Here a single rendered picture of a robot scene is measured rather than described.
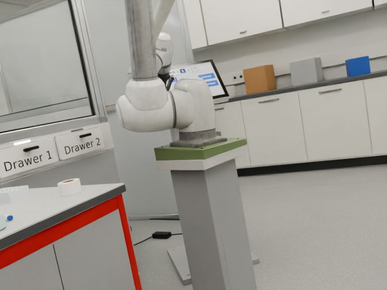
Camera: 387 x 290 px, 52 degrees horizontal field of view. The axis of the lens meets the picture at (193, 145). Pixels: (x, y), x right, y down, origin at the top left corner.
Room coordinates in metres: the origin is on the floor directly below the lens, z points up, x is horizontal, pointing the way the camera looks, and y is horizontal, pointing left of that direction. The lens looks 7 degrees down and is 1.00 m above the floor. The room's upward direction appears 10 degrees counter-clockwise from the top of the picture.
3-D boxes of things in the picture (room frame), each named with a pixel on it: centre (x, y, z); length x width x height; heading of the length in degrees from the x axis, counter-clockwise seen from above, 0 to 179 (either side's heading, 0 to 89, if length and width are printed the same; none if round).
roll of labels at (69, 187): (1.27, 0.42, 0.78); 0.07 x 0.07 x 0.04
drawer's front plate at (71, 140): (1.93, 0.54, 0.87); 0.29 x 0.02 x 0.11; 149
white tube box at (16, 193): (1.34, 0.67, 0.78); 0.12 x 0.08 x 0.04; 65
